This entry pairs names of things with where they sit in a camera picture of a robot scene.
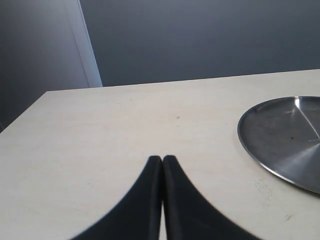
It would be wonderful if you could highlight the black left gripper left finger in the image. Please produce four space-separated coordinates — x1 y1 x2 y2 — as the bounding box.
74 155 163 240

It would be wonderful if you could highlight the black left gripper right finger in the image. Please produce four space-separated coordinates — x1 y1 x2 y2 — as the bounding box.
162 155 258 240

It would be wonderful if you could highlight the round steel plate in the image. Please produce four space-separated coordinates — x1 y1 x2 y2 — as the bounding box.
237 96 320 194

